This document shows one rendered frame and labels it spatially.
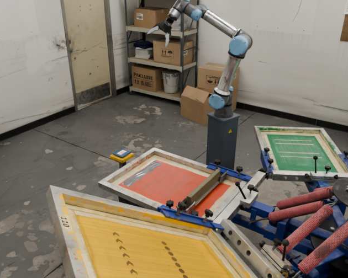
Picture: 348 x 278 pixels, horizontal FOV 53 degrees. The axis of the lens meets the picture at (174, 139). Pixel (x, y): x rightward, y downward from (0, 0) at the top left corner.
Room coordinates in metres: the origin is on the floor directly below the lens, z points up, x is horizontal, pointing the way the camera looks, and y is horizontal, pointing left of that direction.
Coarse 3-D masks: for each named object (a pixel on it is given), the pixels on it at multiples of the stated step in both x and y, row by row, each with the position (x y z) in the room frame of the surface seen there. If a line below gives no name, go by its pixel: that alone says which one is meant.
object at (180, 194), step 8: (144, 176) 1.99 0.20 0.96; (120, 184) 1.89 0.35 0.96; (136, 192) 1.80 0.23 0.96; (144, 192) 1.80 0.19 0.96; (184, 192) 1.81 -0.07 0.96; (160, 200) 1.72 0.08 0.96; (168, 200) 1.72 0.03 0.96; (176, 200) 1.72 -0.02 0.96; (208, 200) 1.72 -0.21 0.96; (176, 208) 1.64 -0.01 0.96; (200, 208) 1.64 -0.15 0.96; (208, 208) 1.64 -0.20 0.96; (200, 216) 1.57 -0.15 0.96
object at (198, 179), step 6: (162, 162) 2.18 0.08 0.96; (156, 168) 2.09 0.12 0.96; (168, 168) 2.09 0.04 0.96; (174, 168) 2.09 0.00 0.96; (180, 168) 2.09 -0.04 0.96; (186, 174) 2.01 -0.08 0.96; (192, 174) 2.01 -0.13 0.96; (198, 174) 2.01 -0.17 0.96; (192, 180) 1.94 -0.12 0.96; (198, 180) 1.94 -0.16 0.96; (186, 186) 1.87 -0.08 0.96; (192, 186) 1.87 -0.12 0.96; (216, 186) 1.87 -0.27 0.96; (222, 186) 1.87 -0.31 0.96; (228, 186) 1.87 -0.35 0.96; (210, 192) 1.81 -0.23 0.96; (216, 192) 1.81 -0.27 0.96; (222, 192) 1.81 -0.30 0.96; (210, 198) 1.74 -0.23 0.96; (216, 198) 1.74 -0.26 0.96
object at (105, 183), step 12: (144, 156) 2.20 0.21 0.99; (168, 156) 2.22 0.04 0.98; (180, 156) 2.20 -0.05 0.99; (120, 168) 2.03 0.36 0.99; (132, 168) 2.08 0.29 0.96; (204, 168) 2.05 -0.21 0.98; (108, 180) 1.89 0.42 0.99; (240, 180) 1.90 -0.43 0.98; (120, 192) 1.76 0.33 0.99; (144, 204) 1.65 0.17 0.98; (156, 204) 1.63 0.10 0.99; (228, 204) 1.64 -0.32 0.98; (216, 216) 1.53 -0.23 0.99
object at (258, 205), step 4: (252, 204) 1.57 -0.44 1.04; (256, 204) 1.57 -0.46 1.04; (260, 204) 1.57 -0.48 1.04; (264, 204) 1.57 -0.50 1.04; (248, 208) 1.56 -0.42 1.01; (252, 208) 1.55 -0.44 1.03; (256, 208) 1.54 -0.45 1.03; (260, 208) 1.53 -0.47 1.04; (264, 208) 1.53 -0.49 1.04; (268, 208) 1.53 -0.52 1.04; (272, 208) 1.53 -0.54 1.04; (256, 212) 1.53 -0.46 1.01; (260, 212) 1.52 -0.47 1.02; (264, 212) 1.51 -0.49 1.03; (268, 212) 1.50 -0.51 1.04; (260, 216) 1.52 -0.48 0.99; (264, 216) 1.51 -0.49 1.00
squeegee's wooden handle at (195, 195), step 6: (216, 174) 1.85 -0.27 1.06; (204, 180) 1.78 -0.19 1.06; (210, 180) 1.79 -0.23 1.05; (216, 180) 1.85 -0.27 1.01; (198, 186) 1.71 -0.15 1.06; (204, 186) 1.73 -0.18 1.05; (210, 186) 1.80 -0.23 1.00; (192, 192) 1.66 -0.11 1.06; (198, 192) 1.67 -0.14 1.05; (204, 192) 1.73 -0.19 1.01; (192, 198) 1.62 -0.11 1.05; (198, 198) 1.67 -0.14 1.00; (186, 204) 1.62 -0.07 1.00
